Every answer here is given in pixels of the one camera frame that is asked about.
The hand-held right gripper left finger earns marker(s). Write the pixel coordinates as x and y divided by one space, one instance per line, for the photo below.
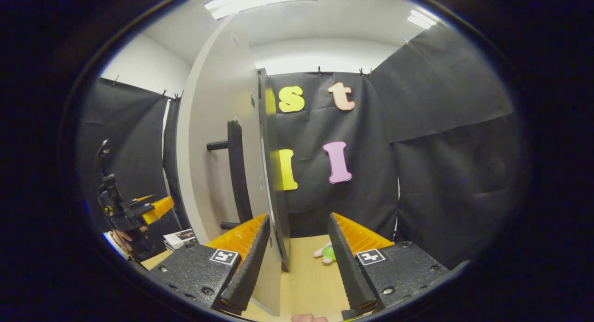
250 271

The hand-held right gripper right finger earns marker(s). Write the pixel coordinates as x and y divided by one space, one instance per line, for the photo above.
352 271

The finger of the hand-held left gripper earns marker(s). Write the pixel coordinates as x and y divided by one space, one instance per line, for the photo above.
139 199
155 210

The beige cabinet door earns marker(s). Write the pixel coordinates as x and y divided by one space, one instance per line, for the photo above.
209 104

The pink green plush toy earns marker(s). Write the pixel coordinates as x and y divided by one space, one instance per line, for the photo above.
328 254

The black backdrop cloth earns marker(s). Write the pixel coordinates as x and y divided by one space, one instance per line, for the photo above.
441 173

